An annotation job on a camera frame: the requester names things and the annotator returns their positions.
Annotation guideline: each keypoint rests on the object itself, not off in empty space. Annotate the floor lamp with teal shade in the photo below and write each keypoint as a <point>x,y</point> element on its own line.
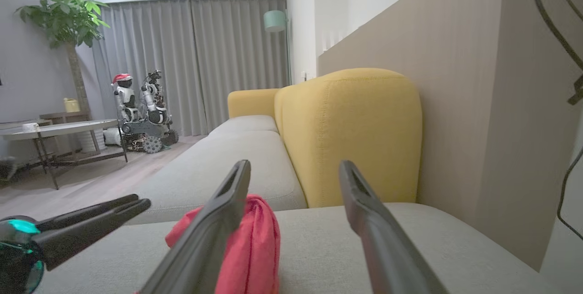
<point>274,21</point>

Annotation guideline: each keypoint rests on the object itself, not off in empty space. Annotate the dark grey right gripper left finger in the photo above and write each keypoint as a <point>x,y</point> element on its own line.
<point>205,239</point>

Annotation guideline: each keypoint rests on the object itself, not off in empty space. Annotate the grey coffee table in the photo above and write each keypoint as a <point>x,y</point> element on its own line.
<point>59,128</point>

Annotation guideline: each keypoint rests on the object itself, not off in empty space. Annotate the small robot with santa hat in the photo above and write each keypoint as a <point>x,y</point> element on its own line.
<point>124,98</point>

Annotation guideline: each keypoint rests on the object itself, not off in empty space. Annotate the big yellow sofa backrest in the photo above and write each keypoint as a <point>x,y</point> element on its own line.
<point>350,134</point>

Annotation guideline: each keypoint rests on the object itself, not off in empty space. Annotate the wooden side table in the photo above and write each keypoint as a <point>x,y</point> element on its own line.
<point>63,115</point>

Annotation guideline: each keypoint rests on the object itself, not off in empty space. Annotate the red Bulls 23 jersey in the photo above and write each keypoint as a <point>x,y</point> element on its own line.
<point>255,248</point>

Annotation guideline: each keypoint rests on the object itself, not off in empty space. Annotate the grey pleated curtain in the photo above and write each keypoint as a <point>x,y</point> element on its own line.
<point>200,61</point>

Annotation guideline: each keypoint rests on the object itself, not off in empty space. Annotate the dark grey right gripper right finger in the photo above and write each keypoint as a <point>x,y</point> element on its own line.
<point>387,248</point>

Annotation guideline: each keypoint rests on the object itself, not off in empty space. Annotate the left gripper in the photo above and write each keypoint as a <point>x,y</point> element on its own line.
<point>18,253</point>

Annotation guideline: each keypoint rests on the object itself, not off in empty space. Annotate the yellow container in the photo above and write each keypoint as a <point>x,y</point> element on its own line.
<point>71,105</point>

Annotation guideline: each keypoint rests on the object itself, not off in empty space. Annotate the green potted tree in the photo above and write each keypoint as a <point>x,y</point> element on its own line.
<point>66,20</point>

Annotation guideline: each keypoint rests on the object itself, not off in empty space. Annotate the grey wheeled robot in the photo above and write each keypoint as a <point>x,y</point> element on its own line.
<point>152,125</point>

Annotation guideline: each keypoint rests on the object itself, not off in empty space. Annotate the small yellow sofa backrest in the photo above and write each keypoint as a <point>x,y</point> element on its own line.
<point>250,101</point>

